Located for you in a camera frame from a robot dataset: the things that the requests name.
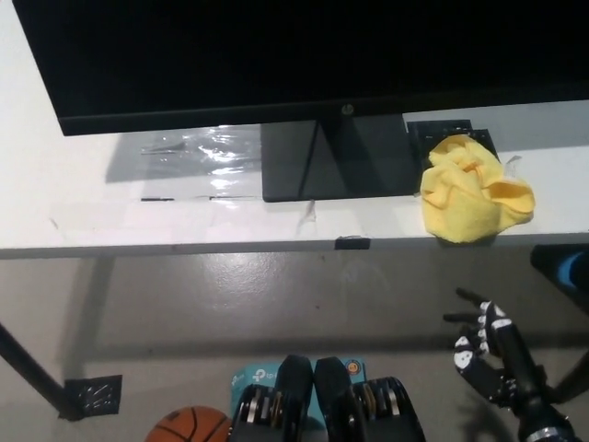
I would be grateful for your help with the clear tape strip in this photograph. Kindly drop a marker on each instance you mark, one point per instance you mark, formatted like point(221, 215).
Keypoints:
point(307, 214)

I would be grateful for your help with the yellow microfibre cloth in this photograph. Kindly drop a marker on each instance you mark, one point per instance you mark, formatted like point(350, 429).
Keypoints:
point(460, 198)

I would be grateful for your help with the black HP monitor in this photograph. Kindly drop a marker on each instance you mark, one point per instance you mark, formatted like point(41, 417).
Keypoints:
point(276, 55)

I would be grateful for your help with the black plastic tray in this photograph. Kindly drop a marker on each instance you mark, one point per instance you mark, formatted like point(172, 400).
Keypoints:
point(423, 133)

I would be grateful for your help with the orange basketball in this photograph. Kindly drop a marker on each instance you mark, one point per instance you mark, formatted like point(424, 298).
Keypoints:
point(188, 426)

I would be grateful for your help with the black and blue object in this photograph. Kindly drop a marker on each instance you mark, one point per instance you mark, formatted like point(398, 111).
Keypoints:
point(557, 267)

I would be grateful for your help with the black floor tape patch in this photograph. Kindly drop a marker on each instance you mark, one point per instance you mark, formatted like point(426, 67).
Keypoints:
point(94, 396)

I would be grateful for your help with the teal tp-link box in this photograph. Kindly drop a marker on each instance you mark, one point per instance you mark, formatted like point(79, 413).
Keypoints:
point(253, 375)

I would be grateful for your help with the clear plastic tape sheet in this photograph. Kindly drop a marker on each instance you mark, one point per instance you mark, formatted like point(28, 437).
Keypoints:
point(221, 156)

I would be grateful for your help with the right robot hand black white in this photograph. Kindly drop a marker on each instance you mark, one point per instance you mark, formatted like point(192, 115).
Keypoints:
point(515, 359)

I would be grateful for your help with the thin black tape strip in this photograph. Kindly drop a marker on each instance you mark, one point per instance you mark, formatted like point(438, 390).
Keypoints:
point(156, 199)

